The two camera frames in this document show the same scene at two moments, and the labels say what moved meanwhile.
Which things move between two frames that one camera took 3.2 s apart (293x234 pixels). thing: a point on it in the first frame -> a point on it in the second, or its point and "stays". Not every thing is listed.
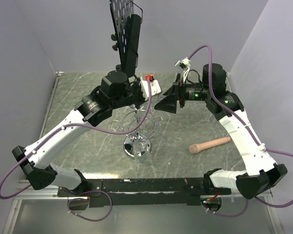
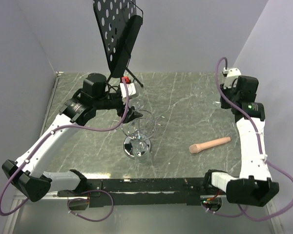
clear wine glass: x=140 y=149 stays
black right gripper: x=177 y=91 -> x=223 y=105
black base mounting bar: x=145 y=191 stays
